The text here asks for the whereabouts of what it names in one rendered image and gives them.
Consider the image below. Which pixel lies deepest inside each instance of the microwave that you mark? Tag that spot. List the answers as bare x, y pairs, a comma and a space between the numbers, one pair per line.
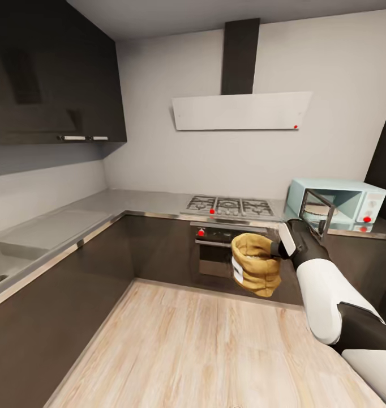
318, 201

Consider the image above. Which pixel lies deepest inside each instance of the cabinet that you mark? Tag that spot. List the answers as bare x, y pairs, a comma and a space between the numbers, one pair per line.
59, 78

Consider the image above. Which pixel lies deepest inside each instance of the popcorn bag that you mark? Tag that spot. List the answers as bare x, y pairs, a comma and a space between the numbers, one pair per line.
254, 268

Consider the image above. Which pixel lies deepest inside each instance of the range hood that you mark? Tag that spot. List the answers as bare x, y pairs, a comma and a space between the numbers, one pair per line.
237, 107

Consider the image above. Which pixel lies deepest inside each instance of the burner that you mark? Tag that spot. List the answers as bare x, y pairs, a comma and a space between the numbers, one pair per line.
254, 208

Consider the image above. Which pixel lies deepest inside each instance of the oven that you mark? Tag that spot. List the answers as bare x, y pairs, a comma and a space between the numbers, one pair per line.
211, 253

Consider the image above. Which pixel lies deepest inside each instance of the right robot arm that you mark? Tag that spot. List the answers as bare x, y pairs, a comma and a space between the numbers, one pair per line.
338, 315

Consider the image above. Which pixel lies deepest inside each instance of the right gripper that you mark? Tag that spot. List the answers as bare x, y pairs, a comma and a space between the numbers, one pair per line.
277, 250

